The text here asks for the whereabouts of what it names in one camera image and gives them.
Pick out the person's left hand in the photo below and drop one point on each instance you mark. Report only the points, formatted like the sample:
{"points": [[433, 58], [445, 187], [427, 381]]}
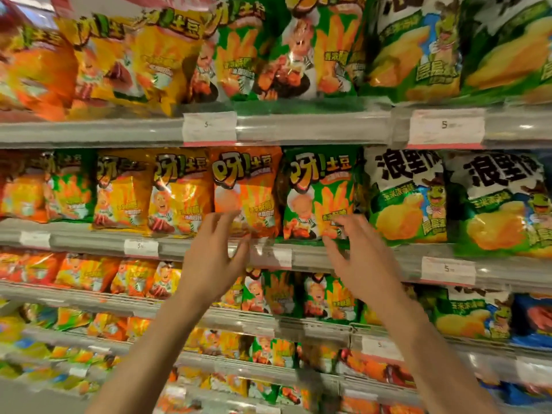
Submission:
{"points": [[211, 271]]}

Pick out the person's right hand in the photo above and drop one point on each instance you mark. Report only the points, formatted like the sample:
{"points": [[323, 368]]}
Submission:
{"points": [[375, 271]]}

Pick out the metal store shelving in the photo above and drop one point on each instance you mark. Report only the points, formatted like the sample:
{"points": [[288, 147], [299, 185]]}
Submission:
{"points": [[323, 127]]}

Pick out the person's left forearm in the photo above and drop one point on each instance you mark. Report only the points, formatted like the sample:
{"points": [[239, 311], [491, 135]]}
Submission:
{"points": [[146, 366]]}

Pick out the white price tag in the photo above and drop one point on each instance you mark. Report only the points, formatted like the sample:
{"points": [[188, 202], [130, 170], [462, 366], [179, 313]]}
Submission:
{"points": [[35, 239], [381, 349], [448, 271], [446, 128], [280, 257], [141, 248], [209, 128]]}

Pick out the person's right forearm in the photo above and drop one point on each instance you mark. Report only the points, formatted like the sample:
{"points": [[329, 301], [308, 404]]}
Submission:
{"points": [[440, 370]]}

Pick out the red hanging banner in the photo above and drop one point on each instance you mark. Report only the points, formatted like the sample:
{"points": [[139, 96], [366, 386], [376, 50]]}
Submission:
{"points": [[129, 0]]}

